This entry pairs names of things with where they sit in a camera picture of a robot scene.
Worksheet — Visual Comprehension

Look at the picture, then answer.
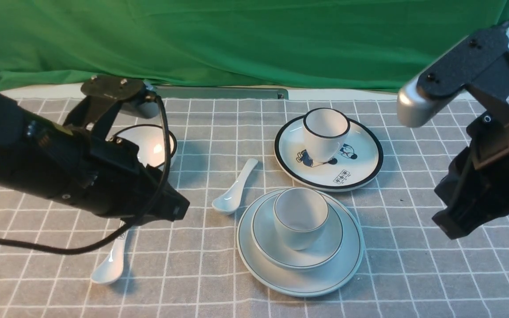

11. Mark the white spoon with characters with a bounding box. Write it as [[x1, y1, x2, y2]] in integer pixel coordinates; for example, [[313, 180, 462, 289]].
[[90, 229, 131, 285]]

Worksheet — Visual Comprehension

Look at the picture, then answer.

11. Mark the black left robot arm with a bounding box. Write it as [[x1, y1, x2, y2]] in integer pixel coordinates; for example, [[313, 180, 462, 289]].
[[0, 75, 190, 225]]

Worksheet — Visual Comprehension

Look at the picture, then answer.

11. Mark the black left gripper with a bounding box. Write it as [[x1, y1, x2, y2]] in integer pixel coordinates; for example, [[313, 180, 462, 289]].
[[27, 121, 190, 225]]

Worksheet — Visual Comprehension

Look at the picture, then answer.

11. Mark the black-rimmed cartoon plate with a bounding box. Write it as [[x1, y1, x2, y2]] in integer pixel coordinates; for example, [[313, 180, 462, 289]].
[[274, 116, 384, 193]]

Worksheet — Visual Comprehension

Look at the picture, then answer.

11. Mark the grey checked tablecloth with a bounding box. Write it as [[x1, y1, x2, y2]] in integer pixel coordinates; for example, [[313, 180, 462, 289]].
[[0, 96, 509, 318]]

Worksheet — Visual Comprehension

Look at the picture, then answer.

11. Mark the plain pale green spoon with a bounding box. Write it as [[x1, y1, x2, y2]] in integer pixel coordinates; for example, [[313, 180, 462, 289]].
[[212, 159, 258, 215]]

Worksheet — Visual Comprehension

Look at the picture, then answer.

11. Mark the black camera cable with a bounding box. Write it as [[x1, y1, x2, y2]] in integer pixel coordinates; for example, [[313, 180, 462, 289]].
[[0, 92, 172, 255]]

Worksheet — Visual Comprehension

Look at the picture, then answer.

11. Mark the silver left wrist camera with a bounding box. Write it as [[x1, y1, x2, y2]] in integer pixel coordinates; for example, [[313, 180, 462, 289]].
[[64, 75, 165, 140]]

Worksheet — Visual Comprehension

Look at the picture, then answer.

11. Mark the pale green shallow bowl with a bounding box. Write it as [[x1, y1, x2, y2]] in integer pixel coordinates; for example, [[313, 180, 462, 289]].
[[251, 195, 343, 270]]

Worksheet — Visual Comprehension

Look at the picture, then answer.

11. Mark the black-rimmed white cup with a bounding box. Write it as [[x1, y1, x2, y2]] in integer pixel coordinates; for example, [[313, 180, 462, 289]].
[[303, 107, 351, 164]]

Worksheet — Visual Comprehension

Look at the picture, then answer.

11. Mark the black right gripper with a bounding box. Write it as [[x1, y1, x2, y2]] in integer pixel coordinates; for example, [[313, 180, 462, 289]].
[[432, 111, 509, 240]]

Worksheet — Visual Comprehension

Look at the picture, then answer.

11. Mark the green backdrop cloth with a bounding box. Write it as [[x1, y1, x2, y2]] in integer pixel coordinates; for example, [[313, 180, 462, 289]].
[[0, 0, 509, 92]]

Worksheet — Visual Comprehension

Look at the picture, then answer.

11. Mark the pale green large plate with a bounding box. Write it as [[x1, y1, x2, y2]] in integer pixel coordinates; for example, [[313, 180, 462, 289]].
[[236, 189, 364, 297]]

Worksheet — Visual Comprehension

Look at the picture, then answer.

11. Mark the pale green cup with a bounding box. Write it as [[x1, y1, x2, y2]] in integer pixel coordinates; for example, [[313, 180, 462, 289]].
[[273, 187, 330, 251]]

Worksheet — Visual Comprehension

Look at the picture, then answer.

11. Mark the black-rimmed white bowl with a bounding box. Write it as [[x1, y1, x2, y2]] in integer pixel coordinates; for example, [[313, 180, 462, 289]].
[[112, 124, 166, 170]]

